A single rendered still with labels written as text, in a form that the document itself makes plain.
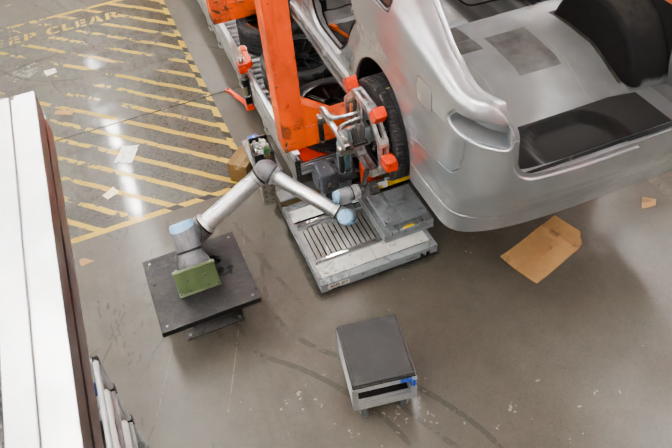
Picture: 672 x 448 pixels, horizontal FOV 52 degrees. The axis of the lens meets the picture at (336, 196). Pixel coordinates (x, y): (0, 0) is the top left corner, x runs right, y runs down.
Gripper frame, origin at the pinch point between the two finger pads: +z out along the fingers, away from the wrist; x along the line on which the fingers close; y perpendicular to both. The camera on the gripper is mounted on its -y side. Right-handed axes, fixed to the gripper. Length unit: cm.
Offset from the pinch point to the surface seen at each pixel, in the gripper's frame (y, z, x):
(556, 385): 140, 39, 50
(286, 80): -77, -39, -14
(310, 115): -55, -25, -39
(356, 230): 28, -17, -54
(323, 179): -12, -28, -49
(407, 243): 46, 9, -33
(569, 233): 74, 112, -13
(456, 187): 16, 7, 81
